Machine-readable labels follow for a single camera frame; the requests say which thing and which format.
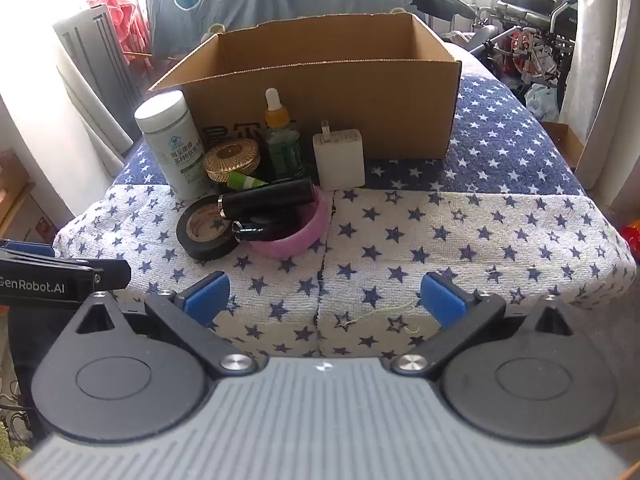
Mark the red hanging cloth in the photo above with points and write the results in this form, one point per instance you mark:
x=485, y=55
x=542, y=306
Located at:
x=112, y=0

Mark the black electrical tape roll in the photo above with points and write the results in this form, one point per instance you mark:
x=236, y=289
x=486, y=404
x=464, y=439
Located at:
x=187, y=240

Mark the white charger adapter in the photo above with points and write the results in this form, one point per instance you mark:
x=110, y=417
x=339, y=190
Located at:
x=340, y=160

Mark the red object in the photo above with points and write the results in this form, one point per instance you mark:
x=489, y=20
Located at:
x=631, y=240

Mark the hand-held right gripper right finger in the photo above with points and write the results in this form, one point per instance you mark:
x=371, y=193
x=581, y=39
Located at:
x=442, y=300

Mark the cardboard boxes pile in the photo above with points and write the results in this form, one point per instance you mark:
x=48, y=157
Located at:
x=25, y=200

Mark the small brown box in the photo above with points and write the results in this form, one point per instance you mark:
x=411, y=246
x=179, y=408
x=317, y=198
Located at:
x=562, y=142

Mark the grey cabinet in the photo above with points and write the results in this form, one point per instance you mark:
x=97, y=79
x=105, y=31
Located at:
x=95, y=60

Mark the white plastic bottle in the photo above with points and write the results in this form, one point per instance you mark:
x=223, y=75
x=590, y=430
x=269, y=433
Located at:
x=170, y=130

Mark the black flashlight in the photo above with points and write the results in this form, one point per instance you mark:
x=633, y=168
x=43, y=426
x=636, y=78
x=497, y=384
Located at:
x=270, y=197

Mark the star print blanket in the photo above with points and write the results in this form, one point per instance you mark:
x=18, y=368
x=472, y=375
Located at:
x=450, y=235

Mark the gold round tin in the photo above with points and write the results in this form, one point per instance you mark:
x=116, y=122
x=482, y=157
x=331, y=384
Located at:
x=232, y=157

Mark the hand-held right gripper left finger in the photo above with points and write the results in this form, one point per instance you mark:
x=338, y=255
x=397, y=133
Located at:
x=207, y=297

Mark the green dropper bottle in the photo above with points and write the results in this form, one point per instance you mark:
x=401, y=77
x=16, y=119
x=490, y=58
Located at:
x=285, y=150

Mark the black padlock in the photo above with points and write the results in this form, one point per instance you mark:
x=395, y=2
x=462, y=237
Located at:
x=260, y=232

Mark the white curtain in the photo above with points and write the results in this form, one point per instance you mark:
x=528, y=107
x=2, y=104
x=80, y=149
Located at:
x=600, y=85

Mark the black wheelchair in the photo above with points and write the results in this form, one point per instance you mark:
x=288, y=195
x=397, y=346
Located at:
x=530, y=5

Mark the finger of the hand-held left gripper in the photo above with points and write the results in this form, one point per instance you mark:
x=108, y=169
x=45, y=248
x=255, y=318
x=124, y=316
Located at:
x=112, y=274

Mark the brown cardboard box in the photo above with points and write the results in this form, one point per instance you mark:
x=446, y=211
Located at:
x=375, y=110

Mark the small green tube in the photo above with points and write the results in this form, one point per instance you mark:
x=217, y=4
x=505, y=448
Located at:
x=245, y=180

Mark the blue sheet with circles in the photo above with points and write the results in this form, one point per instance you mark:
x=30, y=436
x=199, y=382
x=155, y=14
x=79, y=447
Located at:
x=310, y=0

